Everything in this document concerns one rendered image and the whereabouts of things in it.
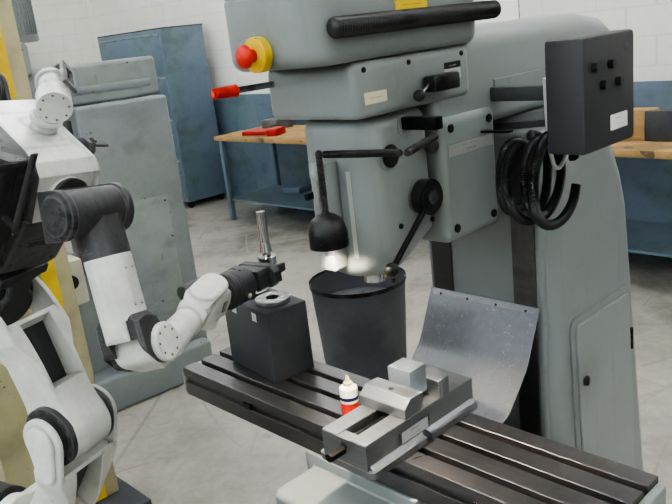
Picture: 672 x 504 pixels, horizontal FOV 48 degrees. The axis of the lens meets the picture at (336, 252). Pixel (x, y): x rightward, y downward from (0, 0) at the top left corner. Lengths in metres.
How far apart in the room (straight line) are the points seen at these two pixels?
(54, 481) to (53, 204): 0.67
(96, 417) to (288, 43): 0.97
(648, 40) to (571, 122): 4.33
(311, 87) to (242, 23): 0.16
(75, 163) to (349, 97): 0.57
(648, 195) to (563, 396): 4.10
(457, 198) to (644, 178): 4.40
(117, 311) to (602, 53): 1.01
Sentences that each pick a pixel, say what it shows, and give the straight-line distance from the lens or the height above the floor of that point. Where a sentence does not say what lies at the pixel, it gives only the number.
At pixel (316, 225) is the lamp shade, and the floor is 1.46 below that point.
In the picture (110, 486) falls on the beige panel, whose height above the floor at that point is 0.07.
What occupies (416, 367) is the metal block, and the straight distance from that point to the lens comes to 1.60.
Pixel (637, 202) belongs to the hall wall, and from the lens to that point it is 5.98.
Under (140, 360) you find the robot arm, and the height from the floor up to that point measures 1.23.
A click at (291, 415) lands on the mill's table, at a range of 1.79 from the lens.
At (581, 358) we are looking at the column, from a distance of 1.94.
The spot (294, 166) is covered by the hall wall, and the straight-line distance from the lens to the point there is 8.26.
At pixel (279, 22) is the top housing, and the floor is 1.81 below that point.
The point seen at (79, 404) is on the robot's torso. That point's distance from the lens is 1.82.
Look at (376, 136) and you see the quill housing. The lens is 1.42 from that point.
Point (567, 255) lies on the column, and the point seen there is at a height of 1.23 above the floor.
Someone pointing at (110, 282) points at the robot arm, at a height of 1.39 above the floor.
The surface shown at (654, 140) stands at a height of 0.89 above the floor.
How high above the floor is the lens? 1.79
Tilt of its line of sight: 16 degrees down
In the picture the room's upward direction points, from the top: 7 degrees counter-clockwise
